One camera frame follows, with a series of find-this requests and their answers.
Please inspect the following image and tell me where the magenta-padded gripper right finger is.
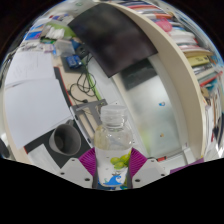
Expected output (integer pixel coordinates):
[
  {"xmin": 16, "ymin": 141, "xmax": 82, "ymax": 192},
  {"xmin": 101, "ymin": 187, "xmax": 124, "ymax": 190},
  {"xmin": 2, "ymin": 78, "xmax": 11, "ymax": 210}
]
[{"xmin": 126, "ymin": 147, "xmax": 169, "ymax": 190}]

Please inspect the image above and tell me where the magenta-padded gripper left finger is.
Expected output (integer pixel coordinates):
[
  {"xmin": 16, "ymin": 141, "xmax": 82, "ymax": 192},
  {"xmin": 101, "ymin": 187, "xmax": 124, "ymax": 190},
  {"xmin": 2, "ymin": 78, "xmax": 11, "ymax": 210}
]
[{"xmin": 59, "ymin": 147, "xmax": 100, "ymax": 190}]

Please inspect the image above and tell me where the clear plastic drink bottle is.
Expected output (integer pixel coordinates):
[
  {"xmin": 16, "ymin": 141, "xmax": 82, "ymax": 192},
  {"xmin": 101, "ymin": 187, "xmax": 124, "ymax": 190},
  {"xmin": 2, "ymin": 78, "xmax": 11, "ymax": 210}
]
[{"xmin": 93, "ymin": 104, "xmax": 134, "ymax": 192}]

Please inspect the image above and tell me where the grey cup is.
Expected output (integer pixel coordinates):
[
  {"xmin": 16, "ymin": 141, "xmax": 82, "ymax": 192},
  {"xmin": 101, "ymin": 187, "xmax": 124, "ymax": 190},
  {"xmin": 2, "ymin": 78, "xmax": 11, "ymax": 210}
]
[{"xmin": 48, "ymin": 123, "xmax": 82, "ymax": 157}]

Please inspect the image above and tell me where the black desk mat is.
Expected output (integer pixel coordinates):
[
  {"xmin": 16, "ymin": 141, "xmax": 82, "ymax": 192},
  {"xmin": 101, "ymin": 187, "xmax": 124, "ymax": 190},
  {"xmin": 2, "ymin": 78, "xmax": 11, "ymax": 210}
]
[{"xmin": 23, "ymin": 66, "xmax": 93, "ymax": 169}]

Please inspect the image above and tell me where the grey metal laptop stand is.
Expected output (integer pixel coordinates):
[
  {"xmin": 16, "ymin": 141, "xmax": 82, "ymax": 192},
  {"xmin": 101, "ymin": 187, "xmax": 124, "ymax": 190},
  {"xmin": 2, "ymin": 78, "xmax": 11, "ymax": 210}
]
[{"xmin": 69, "ymin": 98, "xmax": 109, "ymax": 144}]

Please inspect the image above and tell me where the blank white paper sheet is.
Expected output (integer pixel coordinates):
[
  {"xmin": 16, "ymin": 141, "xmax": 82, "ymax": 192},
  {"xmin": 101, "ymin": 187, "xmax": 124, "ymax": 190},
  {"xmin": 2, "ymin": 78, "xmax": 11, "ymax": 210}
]
[{"xmin": 3, "ymin": 78, "xmax": 73, "ymax": 149}]

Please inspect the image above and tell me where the shelf unit with books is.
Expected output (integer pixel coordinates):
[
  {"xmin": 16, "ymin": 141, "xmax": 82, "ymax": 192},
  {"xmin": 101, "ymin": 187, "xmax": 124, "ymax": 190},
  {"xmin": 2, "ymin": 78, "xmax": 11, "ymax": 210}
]
[{"xmin": 96, "ymin": 0, "xmax": 224, "ymax": 161}]

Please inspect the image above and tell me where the blue electronics board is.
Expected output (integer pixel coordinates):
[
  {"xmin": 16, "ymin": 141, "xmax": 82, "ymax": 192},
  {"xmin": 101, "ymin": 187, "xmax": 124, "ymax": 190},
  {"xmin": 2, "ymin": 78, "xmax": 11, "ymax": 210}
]
[{"xmin": 65, "ymin": 54, "xmax": 83, "ymax": 69}]

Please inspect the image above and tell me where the handwritten white paper sheet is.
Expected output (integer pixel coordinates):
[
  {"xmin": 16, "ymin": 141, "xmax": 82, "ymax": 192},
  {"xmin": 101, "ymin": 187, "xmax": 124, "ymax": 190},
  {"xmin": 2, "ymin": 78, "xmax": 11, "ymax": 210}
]
[{"xmin": 4, "ymin": 50, "xmax": 57, "ymax": 88}]

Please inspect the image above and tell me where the clear plastic box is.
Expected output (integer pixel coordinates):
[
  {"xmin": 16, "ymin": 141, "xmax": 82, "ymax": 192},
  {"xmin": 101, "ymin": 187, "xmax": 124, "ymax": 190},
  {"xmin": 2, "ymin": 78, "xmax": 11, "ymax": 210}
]
[{"xmin": 54, "ymin": 39, "xmax": 76, "ymax": 58}]

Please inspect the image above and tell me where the black computer monitor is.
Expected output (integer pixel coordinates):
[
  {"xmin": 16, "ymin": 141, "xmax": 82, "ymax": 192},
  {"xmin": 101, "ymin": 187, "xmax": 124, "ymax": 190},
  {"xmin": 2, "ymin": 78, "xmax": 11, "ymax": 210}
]
[{"xmin": 67, "ymin": 3, "xmax": 159, "ymax": 78}]

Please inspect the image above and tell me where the white tissue pack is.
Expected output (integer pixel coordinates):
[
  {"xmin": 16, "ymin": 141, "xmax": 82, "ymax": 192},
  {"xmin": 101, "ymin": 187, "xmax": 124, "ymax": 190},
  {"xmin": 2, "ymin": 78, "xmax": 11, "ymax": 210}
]
[{"xmin": 44, "ymin": 26, "xmax": 66, "ymax": 41}]

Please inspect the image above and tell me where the blue tissue box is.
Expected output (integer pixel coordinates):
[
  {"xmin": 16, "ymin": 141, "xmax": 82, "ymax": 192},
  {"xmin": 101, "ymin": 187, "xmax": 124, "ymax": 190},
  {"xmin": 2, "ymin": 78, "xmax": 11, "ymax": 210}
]
[{"xmin": 23, "ymin": 29, "xmax": 44, "ymax": 43}]

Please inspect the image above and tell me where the black cable tangle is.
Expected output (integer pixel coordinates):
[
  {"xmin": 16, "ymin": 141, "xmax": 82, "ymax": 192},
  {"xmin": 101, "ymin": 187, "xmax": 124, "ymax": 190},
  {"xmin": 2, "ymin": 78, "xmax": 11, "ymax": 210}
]
[{"xmin": 68, "ymin": 54, "xmax": 101, "ymax": 104}]

